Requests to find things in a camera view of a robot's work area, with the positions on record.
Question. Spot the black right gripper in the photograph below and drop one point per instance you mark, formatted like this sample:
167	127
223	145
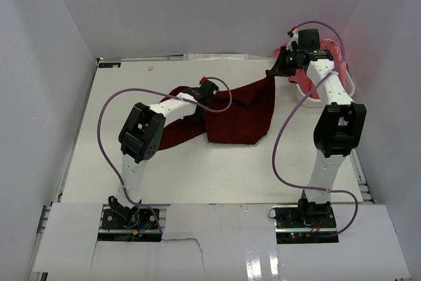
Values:
279	69

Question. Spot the dark red t-shirt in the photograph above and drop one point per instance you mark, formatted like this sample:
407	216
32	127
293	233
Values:
246	121

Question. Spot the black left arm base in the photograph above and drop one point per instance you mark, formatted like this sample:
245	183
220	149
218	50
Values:
128	224

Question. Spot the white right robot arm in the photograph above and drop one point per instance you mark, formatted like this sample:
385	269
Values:
337	132

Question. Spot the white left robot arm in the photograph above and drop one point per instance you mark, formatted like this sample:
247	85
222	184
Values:
142	134

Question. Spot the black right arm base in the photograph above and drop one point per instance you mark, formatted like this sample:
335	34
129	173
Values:
304	223

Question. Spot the pink t-shirt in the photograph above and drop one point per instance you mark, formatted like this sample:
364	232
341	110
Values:
329	89

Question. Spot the small black label sticker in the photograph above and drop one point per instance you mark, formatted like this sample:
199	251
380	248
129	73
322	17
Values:
109	65

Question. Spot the white front cover sheet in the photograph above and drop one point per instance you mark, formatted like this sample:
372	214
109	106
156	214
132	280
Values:
217	242

